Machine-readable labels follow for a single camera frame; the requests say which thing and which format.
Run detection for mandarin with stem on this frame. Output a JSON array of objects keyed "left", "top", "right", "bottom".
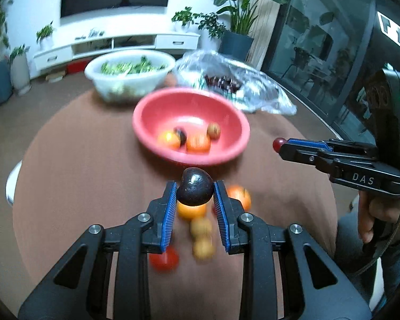
[{"left": 227, "top": 185, "right": 251, "bottom": 212}]

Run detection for yellow-brown small pear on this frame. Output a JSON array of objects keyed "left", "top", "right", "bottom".
[{"left": 206, "top": 122, "right": 221, "bottom": 140}]

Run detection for tan longan fruit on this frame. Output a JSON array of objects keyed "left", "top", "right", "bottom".
[
  {"left": 190, "top": 217, "right": 212, "bottom": 240},
  {"left": 193, "top": 236, "right": 215, "bottom": 261}
]

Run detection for dark plum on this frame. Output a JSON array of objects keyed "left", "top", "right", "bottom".
[
  {"left": 173, "top": 126, "right": 187, "bottom": 147},
  {"left": 176, "top": 167, "right": 214, "bottom": 207}
]

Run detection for small smooth orange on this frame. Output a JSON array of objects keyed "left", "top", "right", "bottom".
[{"left": 177, "top": 201, "right": 207, "bottom": 221}]

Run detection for large smooth orange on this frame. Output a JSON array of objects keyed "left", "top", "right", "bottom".
[{"left": 157, "top": 130, "right": 181, "bottom": 150}]

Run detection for person's right hand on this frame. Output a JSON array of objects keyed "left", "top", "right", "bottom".
[{"left": 358, "top": 191, "right": 400, "bottom": 243}]

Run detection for dark cherries in bag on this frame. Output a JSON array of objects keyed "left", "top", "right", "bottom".
[{"left": 204, "top": 75, "right": 241, "bottom": 94}]

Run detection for red plastic colander bowl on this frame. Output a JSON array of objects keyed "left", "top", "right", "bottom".
[{"left": 132, "top": 87, "right": 250, "bottom": 166}]

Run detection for large leafy plant dark pot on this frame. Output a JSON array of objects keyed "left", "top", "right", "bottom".
[{"left": 195, "top": 0, "right": 287, "bottom": 61}]

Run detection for clear plastic cherry bag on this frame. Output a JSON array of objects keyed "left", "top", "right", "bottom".
[{"left": 173, "top": 50, "right": 297, "bottom": 116}]

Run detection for small plant on cabinet right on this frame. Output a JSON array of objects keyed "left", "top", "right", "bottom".
[{"left": 171, "top": 7, "right": 200, "bottom": 33}]

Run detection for small plant on cabinet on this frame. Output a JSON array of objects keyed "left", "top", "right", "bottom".
[
  {"left": 36, "top": 22, "right": 55, "bottom": 51},
  {"left": 171, "top": 7, "right": 200, "bottom": 33}
]

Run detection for green leafy vegetables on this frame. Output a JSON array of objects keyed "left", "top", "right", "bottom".
[{"left": 100, "top": 56, "right": 165, "bottom": 76}]

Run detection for white plastic vegetable bowl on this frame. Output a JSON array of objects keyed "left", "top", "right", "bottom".
[{"left": 84, "top": 49, "right": 176, "bottom": 103}]

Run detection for red box under cabinet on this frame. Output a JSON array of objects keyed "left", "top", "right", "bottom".
[{"left": 66, "top": 59, "right": 90, "bottom": 74}]

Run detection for plant in white ribbed pot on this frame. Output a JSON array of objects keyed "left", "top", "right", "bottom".
[{"left": 10, "top": 44, "right": 31, "bottom": 96}]

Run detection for white tv cabinet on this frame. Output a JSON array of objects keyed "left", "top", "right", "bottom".
[{"left": 33, "top": 32, "right": 200, "bottom": 71}]

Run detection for small plant on cabinet left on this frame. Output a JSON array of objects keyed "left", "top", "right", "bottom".
[{"left": 36, "top": 22, "right": 55, "bottom": 51}]

